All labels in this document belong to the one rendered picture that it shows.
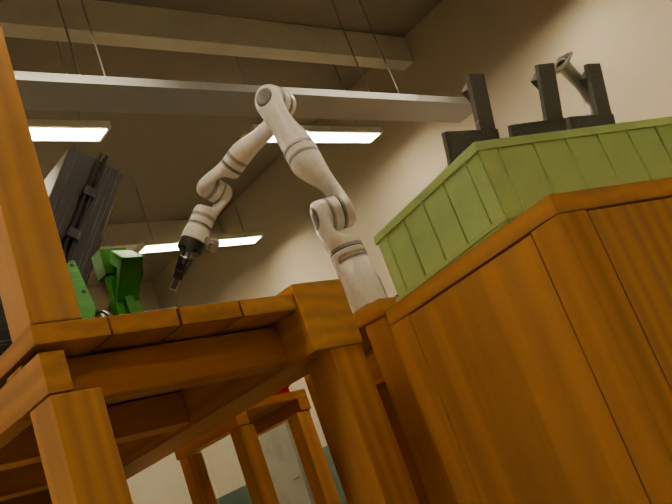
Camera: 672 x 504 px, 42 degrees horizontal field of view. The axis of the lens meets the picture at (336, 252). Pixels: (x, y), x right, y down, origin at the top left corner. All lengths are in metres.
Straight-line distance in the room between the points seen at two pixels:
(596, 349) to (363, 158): 8.10
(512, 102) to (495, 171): 6.53
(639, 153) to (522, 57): 6.27
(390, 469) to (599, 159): 0.73
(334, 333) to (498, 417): 0.40
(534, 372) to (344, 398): 0.43
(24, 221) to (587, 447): 1.01
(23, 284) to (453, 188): 0.78
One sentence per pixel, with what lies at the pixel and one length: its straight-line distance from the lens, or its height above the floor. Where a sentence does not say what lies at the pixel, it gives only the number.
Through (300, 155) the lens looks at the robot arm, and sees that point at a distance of 2.33.
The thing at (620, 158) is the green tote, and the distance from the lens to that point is 1.80.
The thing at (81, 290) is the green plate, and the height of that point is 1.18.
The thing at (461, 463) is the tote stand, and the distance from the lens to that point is 1.72.
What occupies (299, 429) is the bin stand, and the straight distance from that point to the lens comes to 2.47.
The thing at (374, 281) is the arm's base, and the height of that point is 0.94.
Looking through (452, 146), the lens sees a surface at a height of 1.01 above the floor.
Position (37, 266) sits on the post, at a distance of 1.53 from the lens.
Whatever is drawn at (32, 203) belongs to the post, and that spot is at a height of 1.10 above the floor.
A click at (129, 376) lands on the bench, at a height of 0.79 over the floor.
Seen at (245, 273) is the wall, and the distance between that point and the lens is 11.26.
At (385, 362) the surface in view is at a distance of 1.97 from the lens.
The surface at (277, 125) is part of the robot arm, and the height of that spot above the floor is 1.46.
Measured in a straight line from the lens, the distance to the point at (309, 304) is 1.78.
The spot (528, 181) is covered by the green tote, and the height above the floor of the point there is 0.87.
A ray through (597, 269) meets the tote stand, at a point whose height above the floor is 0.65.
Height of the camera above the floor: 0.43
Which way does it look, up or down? 16 degrees up
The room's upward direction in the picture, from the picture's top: 20 degrees counter-clockwise
